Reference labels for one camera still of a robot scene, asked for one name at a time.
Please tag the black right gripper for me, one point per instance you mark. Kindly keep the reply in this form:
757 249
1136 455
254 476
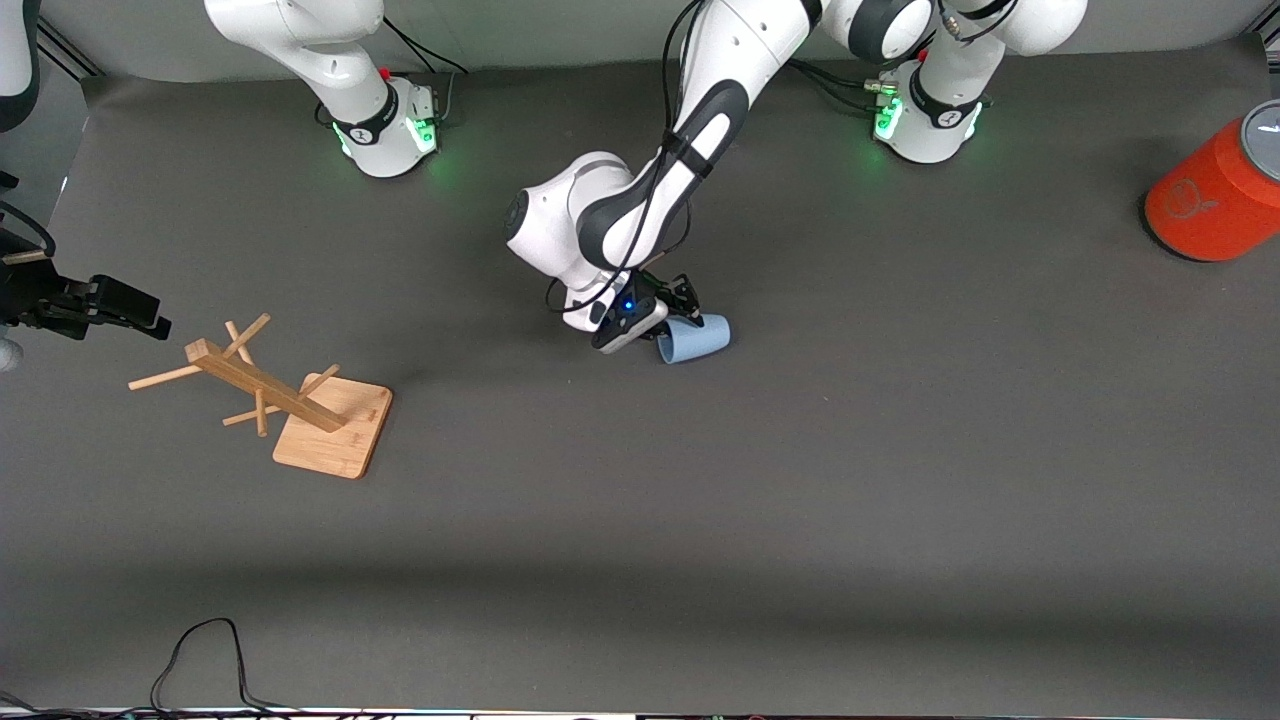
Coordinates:
38 297

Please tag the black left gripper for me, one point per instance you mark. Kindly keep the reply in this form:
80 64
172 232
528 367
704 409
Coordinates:
668 292

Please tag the light blue cup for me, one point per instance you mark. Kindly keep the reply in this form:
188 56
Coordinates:
700 340

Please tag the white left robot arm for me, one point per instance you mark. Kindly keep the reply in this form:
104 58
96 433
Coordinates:
720 50

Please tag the wooden mug tree stand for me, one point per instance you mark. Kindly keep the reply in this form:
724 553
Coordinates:
330 440

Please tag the orange cylindrical can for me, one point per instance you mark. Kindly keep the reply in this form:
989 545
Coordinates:
1210 200

